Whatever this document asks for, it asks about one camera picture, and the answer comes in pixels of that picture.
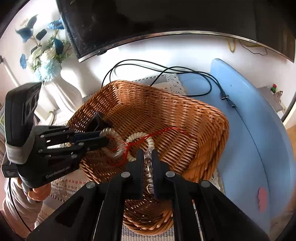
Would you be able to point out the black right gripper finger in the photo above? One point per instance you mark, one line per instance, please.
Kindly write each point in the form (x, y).
(86, 144)
(200, 210)
(95, 211)
(93, 128)

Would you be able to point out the person's forearm grey sleeve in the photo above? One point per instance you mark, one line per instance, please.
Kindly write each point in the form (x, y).
(15, 197)

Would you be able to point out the person's left hand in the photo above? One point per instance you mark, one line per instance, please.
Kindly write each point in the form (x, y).
(34, 195)

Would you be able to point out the white vase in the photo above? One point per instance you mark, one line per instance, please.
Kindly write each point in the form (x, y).
(67, 97)

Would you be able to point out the brown wicker basket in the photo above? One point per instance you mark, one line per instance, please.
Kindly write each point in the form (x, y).
(190, 136)

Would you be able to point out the blue and white artificial flowers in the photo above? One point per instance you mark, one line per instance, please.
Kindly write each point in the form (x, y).
(46, 58)

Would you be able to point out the black television screen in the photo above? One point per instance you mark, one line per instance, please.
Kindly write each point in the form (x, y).
(94, 27)

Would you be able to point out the grey box with buttons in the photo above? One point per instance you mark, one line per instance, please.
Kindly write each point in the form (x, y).
(273, 98)

